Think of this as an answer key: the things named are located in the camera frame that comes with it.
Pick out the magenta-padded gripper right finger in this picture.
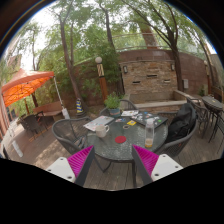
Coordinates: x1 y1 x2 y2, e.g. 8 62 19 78
131 144 184 186

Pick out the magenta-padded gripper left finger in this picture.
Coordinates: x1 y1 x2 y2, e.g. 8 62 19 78
45 145 96 187

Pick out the clear plastic bottle white cap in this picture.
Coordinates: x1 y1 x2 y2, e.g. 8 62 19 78
144 118 155 149

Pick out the black backpack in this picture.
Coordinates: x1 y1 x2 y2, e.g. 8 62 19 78
165 102 198 144

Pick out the dark laptop with stickers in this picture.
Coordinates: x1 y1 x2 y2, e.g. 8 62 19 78
130 111 169 129

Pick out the white ribbed mug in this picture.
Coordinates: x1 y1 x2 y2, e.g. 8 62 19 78
95 124 110 139

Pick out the dark patio chair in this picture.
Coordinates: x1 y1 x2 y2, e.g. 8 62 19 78
18 113 44 139

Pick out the white umbrella base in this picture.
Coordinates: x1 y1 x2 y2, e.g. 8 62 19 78
60 108 71 120

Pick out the silver laptop with stickers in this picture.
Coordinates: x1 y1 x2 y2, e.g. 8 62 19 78
83 115 115 132

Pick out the wooden bench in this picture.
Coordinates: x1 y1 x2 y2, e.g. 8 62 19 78
32 100 64 118

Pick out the dark metal chair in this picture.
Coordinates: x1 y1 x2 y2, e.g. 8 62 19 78
186 97 210 134

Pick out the white booklet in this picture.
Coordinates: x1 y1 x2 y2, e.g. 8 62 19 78
120 109 140 117

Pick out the blue yellow striped cone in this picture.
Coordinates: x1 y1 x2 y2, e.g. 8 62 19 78
75 97 84 114

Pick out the dark round side table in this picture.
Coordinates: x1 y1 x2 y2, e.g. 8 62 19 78
201 95 224 141

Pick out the green plant in blue pot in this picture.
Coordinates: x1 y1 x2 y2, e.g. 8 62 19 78
103 92 123 118

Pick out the orange patio umbrella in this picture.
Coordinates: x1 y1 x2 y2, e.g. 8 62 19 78
0 68 55 108

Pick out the brown globe lamp post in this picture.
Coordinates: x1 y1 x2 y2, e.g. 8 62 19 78
203 59 212 96

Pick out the striped globe lamp post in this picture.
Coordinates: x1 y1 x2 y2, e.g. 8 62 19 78
94 56 109 103

